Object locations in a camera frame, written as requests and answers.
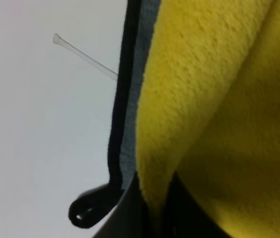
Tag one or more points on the yellow microfiber towel black trim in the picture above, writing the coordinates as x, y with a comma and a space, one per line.
198, 95

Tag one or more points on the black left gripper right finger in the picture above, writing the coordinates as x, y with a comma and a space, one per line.
184, 218

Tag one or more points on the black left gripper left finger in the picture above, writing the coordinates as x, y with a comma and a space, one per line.
129, 218

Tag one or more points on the clear plastic tag fastener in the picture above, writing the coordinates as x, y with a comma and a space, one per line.
61, 42

